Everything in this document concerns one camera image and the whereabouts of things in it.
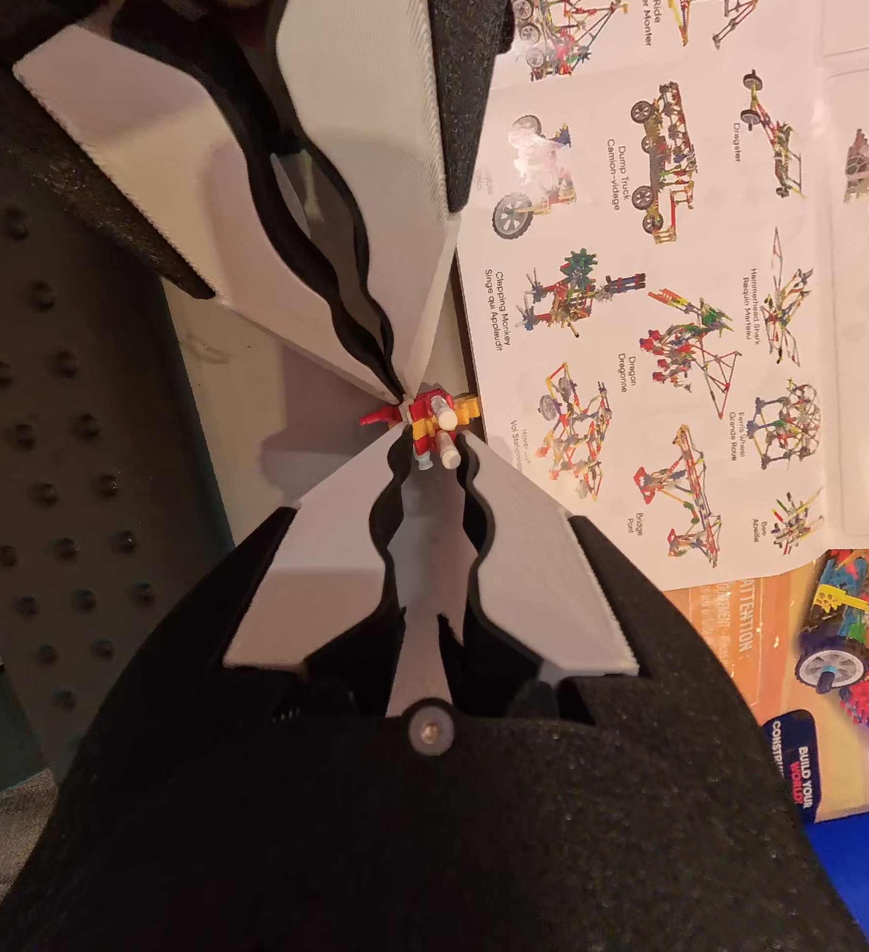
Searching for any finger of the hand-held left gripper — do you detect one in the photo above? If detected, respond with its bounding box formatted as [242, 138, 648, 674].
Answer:
[12, 21, 407, 404]
[267, 0, 464, 395]

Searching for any red yellow K'nex assembly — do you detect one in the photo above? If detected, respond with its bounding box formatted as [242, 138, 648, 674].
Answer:
[408, 398, 480, 440]

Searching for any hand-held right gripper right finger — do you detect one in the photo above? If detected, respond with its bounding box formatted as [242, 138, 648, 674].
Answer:
[455, 433, 640, 681]

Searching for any blue plastic bin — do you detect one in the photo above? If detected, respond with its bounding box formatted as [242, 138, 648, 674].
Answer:
[805, 807, 869, 952]

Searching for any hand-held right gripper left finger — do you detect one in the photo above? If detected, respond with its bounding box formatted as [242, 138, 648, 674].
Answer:
[224, 430, 413, 670]

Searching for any orange and red toy bag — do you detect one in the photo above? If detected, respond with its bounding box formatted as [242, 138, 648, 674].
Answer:
[664, 549, 869, 825]

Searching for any white printed instruction sheet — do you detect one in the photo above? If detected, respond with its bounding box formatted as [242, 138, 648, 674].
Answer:
[455, 0, 869, 592]

